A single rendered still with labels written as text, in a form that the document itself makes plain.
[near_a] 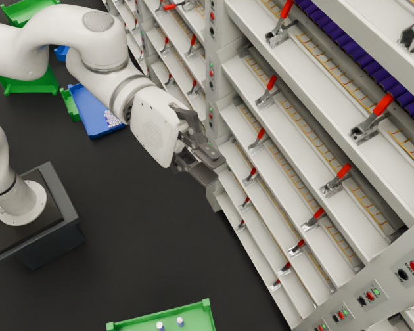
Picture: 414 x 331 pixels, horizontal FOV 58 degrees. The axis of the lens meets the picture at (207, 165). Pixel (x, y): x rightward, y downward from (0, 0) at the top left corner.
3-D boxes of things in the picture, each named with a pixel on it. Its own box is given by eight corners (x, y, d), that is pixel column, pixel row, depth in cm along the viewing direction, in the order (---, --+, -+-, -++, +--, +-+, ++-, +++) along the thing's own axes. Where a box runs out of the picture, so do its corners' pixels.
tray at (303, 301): (303, 320, 122) (302, 318, 110) (218, 178, 152) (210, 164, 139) (357, 289, 122) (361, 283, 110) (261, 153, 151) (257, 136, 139)
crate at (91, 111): (125, 127, 205) (125, 122, 197) (90, 140, 200) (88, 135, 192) (105, 79, 209) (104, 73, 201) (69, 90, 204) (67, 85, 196)
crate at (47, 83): (8, 86, 222) (5, 96, 218) (-8, 60, 205) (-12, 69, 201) (59, 85, 222) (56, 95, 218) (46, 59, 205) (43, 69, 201)
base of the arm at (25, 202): (10, 236, 138) (-17, 217, 122) (-11, 200, 146) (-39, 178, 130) (56, 205, 144) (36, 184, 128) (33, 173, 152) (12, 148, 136)
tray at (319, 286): (318, 308, 106) (319, 304, 94) (220, 152, 136) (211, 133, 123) (379, 272, 106) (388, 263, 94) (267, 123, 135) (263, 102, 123)
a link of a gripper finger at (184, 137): (163, 125, 57) (179, 155, 58) (179, 115, 54) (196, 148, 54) (176, 119, 59) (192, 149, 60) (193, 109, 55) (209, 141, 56)
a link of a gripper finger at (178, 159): (165, 167, 62) (188, 174, 58) (160, 141, 60) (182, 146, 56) (178, 160, 64) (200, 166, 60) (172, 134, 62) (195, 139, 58)
